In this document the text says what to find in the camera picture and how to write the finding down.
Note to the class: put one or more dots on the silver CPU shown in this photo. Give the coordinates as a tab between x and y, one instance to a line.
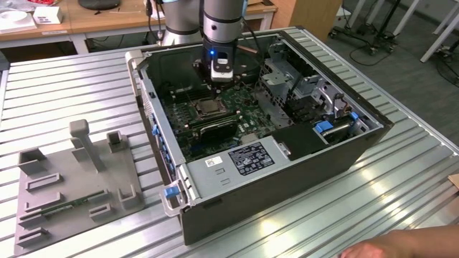
209	105

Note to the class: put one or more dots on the person's forearm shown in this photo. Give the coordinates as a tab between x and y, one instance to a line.
438	242

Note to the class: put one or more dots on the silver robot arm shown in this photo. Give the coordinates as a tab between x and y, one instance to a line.
221	27

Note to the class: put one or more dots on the CPU socket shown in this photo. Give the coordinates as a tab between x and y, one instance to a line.
215	116

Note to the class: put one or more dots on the blue slot clip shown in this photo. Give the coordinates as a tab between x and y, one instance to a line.
153	130

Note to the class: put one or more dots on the silver drive cage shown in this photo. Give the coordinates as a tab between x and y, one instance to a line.
277	80

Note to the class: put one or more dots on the green motherboard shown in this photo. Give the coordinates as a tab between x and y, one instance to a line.
251	119

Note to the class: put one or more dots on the black graphics card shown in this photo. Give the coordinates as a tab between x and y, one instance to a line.
216	131

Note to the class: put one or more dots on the wooden desk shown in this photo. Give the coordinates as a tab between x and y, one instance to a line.
107	20

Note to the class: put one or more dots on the wooden cabinet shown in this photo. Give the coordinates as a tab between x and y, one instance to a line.
311	16

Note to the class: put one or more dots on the black round object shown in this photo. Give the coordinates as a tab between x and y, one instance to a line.
99	3

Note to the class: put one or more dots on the black plastic shroud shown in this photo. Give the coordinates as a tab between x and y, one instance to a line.
297	142

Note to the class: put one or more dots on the blue plastic latch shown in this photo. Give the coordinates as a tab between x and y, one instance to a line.
323	127

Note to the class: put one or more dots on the silver power supply unit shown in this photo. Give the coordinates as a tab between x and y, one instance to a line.
215	180

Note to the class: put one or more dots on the small blue clip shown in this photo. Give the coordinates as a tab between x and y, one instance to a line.
353	116

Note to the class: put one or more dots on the white cardboard box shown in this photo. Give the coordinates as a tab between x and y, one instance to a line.
47	14

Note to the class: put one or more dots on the red bag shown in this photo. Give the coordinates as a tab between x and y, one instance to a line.
43	1

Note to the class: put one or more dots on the black wheeled stand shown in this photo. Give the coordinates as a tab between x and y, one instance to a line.
380	35

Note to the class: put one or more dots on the grey parts rack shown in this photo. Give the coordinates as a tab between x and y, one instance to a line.
81	177

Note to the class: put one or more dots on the open black PC case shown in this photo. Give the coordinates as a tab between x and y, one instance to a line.
272	204

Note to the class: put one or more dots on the green RAM stick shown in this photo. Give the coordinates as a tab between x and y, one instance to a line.
64	206

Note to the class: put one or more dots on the white table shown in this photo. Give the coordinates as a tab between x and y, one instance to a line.
438	40

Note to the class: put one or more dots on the brown cardboard piece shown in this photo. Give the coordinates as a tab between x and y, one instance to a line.
454	182

